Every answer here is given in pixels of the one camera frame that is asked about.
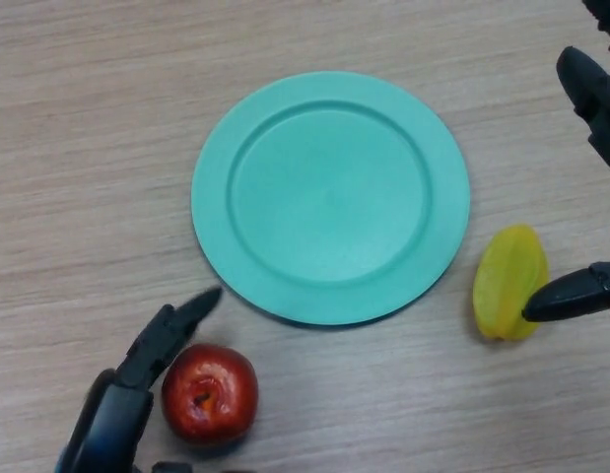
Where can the green plastic plate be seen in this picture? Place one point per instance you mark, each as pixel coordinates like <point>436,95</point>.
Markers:
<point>329,197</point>

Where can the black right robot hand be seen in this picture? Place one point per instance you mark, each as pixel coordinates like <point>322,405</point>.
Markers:
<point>588,93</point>

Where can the yellow starfruit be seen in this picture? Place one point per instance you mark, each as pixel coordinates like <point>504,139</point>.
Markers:
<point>506,286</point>

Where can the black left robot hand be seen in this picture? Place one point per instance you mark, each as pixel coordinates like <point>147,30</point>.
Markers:
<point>137,364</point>

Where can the red apple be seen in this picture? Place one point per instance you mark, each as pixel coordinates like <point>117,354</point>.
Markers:
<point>211,394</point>

